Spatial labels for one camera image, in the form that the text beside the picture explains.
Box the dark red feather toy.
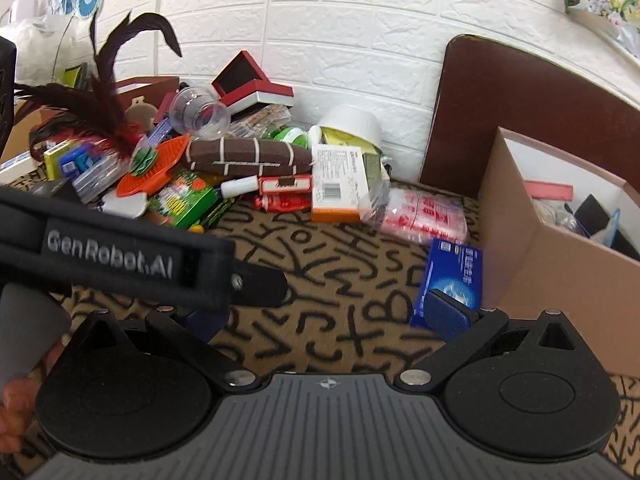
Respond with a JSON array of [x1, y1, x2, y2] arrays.
[[15, 12, 183, 171]]

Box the black charger box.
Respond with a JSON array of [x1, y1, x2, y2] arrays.
[[30, 177, 81, 198]]

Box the white marker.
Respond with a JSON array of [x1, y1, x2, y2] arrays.
[[220, 176, 258, 198]]

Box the person's left hand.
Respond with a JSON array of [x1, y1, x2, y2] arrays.
[[0, 377, 48, 453]]

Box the white plastic bag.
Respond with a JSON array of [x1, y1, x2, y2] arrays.
[[0, 15, 96, 86]]

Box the green round container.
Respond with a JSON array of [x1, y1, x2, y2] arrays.
[[272, 127, 308, 148]]

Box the green printed box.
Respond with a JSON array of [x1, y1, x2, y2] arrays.
[[147, 172, 221, 228]]

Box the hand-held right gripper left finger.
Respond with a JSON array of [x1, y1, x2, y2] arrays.
[[65, 307, 261, 393]]

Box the white felt pad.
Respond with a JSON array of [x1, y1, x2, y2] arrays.
[[100, 194, 148, 218]]

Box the green black pens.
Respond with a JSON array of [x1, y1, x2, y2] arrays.
[[190, 200, 236, 233]]

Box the blue-rimmed clear pouch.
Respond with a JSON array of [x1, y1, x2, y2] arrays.
[[602, 209, 623, 248]]

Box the dark brown wooden board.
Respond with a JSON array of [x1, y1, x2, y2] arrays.
[[420, 34, 640, 201]]

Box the blue packet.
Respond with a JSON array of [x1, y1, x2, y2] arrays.
[[59, 142, 101, 173]]

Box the clear plastic case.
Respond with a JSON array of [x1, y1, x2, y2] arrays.
[[72, 152, 126, 191]]

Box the clear plastic cup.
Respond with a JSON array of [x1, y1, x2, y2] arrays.
[[169, 86, 232, 138]]

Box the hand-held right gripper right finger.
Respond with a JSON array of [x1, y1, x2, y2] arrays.
[[395, 289, 585, 395]]

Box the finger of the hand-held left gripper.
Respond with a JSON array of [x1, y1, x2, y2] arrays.
[[229, 260, 290, 309]]

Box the white blue flat box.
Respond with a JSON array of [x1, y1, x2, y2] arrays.
[[0, 155, 38, 183]]

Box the clear bag with pink print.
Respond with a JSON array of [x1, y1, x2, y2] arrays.
[[362, 185, 468, 246]]

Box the orange silicone brush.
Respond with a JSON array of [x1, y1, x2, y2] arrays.
[[117, 135, 191, 196]]

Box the red box with white label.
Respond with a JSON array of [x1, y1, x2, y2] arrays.
[[259, 175, 313, 196]]

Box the open red gift box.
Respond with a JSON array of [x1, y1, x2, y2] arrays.
[[211, 51, 295, 111]]

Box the beige bottle-shaped tag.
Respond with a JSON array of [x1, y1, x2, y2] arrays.
[[125, 97, 156, 131]]

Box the blue card box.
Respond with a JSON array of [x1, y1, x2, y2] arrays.
[[410, 239, 483, 328]]

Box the white orange medicine box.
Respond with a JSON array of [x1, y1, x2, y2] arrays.
[[310, 144, 363, 223]]

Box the black foam block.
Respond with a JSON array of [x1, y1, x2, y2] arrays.
[[612, 227, 640, 261], [572, 195, 621, 238]]

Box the red snack packet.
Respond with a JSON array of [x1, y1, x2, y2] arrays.
[[252, 192, 313, 212]]

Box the white paper bowl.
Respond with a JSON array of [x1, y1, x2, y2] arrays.
[[317, 105, 383, 153]]

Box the brown cardboard box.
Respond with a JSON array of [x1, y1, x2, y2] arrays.
[[112, 76, 181, 126], [477, 127, 640, 386]]

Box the letter-print table cloth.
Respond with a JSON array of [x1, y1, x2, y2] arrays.
[[0, 170, 640, 480]]

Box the red tray box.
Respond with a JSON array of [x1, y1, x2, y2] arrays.
[[524, 181, 575, 203]]

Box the brown white-lined glasses case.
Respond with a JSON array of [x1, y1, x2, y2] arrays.
[[186, 137, 313, 177]]

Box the yellow-green box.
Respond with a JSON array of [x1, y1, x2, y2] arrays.
[[42, 140, 76, 181]]

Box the floral cloth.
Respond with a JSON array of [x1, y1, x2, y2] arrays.
[[562, 0, 640, 56]]

